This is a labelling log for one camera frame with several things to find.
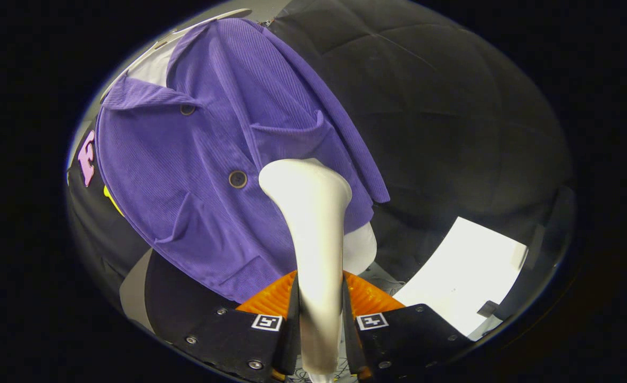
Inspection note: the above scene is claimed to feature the white floor sheet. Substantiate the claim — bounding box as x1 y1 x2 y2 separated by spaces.
393 217 529 341

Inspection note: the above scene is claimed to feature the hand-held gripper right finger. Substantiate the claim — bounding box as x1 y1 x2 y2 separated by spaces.
342 270 475 382

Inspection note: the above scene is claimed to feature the black backdrop cloth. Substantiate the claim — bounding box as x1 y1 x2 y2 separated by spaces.
66 0 576 325

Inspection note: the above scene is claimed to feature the white garment steamer head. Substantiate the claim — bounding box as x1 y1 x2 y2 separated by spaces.
259 158 353 376

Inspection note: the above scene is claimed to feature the white clothes hanger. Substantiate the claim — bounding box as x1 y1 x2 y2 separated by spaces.
101 8 253 102

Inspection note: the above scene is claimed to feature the purple corduroy jacket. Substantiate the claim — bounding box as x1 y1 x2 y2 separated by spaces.
94 18 391 304

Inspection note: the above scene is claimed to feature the grey cabinet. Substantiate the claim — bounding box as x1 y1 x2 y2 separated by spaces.
119 247 241 337

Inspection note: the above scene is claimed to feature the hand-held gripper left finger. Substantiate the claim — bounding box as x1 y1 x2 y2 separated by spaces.
177 270 301 382

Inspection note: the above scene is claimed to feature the white mannequin torso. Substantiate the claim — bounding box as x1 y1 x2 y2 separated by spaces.
127 40 378 276

